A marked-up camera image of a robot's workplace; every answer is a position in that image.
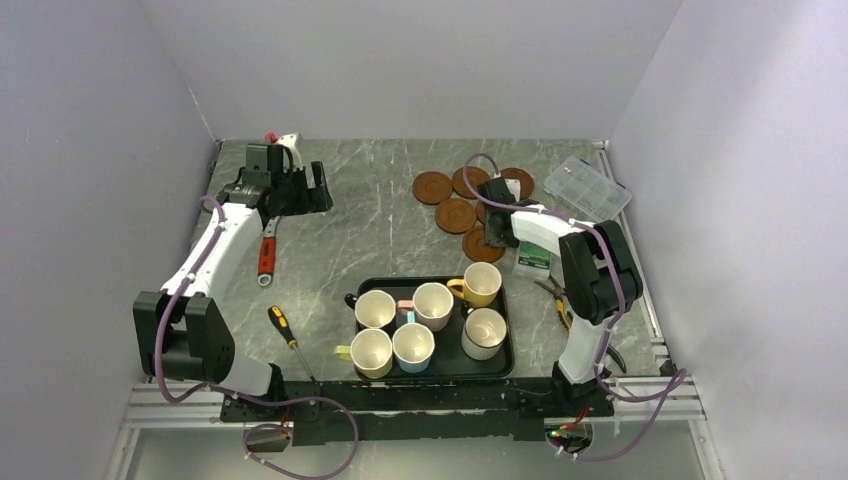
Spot yellow black screwdriver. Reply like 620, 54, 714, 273
267, 305, 317, 383

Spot black plastic tray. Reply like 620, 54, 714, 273
344, 276, 515, 383

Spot red handled adjustable wrench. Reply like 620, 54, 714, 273
257, 216, 281, 288

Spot pale yellow mug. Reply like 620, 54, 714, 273
333, 328, 393, 380

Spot clear plastic organizer box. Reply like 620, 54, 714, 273
543, 156, 633, 222

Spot white ribbed mug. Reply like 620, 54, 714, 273
461, 308, 508, 361

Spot black handled cream mug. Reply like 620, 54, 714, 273
344, 289, 396, 331

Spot pink mug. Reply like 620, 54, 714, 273
396, 282, 454, 332

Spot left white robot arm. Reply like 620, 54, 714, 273
132, 133, 333, 420

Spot light blue mug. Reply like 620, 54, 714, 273
392, 311, 435, 374

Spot aluminium frame rail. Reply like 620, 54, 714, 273
104, 140, 727, 480

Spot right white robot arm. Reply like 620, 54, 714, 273
473, 177, 643, 415

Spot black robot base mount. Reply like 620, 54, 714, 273
220, 377, 614, 446

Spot yellow handled pliers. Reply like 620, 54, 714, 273
534, 275, 572, 332

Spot green screw bit box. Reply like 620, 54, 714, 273
513, 242, 552, 281

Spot brown wooden coaster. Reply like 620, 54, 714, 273
435, 198, 477, 234
500, 167, 535, 200
451, 166, 491, 199
412, 171, 453, 205
475, 201, 486, 224
462, 226, 506, 263

